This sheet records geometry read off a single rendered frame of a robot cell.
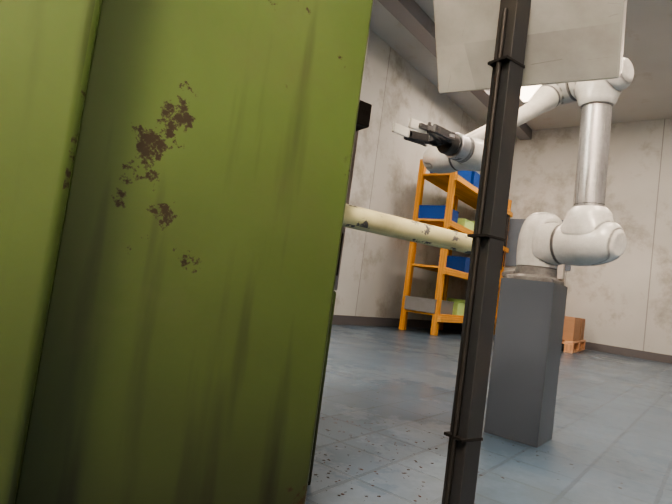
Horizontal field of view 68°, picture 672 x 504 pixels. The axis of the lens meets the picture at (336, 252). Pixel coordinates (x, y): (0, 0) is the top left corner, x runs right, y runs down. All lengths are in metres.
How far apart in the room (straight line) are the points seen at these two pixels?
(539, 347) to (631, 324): 7.04
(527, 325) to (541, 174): 7.73
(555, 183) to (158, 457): 9.06
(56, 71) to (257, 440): 0.59
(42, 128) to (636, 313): 8.75
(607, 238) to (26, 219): 1.71
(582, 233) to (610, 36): 1.00
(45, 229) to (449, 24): 0.84
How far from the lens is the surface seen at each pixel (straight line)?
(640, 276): 9.04
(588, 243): 1.93
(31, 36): 0.66
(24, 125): 0.63
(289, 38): 0.88
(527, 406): 2.04
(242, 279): 0.79
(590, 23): 1.07
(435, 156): 1.88
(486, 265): 0.90
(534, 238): 2.05
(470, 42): 1.11
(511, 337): 2.04
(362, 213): 0.97
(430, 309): 6.72
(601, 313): 9.07
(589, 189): 2.00
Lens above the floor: 0.48
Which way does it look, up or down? 4 degrees up
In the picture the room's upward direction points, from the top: 8 degrees clockwise
